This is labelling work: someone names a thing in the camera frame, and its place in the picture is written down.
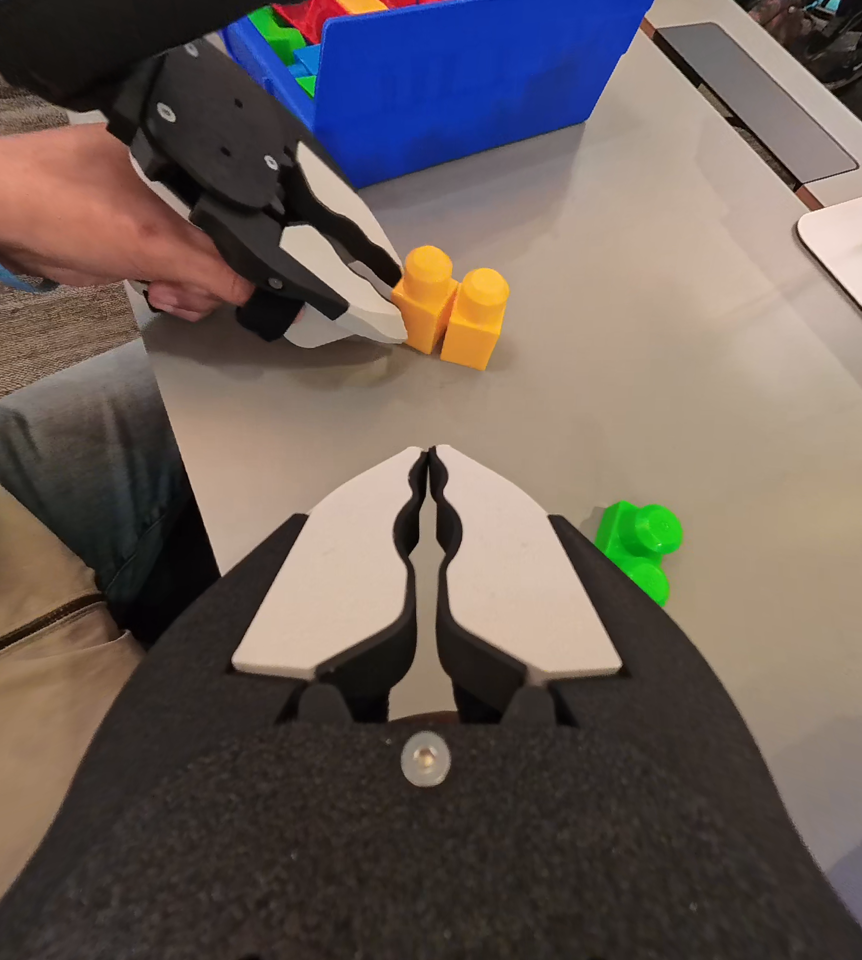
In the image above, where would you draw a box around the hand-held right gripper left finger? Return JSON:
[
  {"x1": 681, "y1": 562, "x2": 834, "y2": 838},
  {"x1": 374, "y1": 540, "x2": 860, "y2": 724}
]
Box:
[{"x1": 230, "y1": 446, "x2": 430, "y2": 687}]

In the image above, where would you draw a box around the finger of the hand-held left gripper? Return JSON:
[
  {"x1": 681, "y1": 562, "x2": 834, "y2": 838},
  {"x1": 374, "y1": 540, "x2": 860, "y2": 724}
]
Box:
[
  {"x1": 299, "y1": 150, "x2": 408, "y2": 286},
  {"x1": 283, "y1": 225, "x2": 411, "y2": 352}
]

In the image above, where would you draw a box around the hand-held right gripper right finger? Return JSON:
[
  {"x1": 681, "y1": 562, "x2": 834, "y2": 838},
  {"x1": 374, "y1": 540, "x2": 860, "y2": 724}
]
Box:
[{"x1": 430, "y1": 444, "x2": 625, "y2": 690}]

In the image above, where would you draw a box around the orange mega block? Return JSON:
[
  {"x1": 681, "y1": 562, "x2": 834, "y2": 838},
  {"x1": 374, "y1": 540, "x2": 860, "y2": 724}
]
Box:
[
  {"x1": 392, "y1": 245, "x2": 459, "y2": 358},
  {"x1": 440, "y1": 267, "x2": 513, "y2": 373}
]

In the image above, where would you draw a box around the green mega block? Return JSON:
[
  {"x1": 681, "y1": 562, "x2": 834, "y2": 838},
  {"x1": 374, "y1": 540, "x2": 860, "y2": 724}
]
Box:
[{"x1": 595, "y1": 500, "x2": 685, "y2": 610}]

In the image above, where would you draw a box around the blue storage bin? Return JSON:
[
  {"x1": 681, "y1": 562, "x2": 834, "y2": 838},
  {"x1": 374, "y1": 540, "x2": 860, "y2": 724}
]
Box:
[{"x1": 223, "y1": 0, "x2": 655, "y2": 190}]

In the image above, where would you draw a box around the pile of colourful blocks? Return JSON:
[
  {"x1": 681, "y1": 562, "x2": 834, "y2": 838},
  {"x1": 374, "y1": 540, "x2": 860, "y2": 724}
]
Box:
[{"x1": 245, "y1": 0, "x2": 450, "y2": 100}]

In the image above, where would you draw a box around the person's left hand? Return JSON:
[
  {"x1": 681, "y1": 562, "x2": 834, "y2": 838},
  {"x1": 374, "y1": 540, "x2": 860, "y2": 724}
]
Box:
[{"x1": 0, "y1": 125, "x2": 255, "y2": 322}]

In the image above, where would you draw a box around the person's jeans leg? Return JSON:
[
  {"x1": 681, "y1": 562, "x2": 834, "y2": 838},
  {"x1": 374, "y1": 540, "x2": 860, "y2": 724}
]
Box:
[{"x1": 0, "y1": 342, "x2": 225, "y2": 646}]

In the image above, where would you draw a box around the person's beige jacket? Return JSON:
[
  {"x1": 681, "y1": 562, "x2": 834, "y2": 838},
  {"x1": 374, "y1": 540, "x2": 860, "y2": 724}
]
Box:
[{"x1": 0, "y1": 462, "x2": 147, "y2": 946}]

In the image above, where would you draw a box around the black flat panel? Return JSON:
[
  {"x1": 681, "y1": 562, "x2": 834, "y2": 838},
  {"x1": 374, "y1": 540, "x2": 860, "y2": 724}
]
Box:
[{"x1": 655, "y1": 21, "x2": 861, "y2": 190}]

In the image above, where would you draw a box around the white board stand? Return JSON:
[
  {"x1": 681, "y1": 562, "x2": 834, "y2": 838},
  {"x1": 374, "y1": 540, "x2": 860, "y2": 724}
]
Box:
[{"x1": 796, "y1": 191, "x2": 862, "y2": 363}]

